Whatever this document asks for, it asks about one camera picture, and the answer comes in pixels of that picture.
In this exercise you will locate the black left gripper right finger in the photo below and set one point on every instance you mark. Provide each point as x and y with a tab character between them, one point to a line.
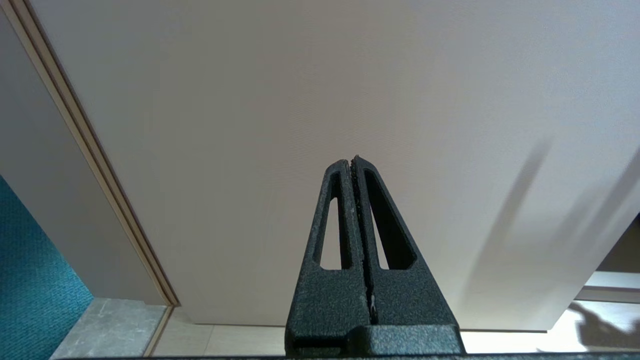
405	300

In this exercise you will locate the white low shelf board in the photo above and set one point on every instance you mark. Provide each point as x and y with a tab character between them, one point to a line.
610	287

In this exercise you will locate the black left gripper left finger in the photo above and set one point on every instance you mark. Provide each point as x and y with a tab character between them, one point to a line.
330	305

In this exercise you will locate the beige room door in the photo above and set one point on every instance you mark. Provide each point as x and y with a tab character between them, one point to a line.
300	100

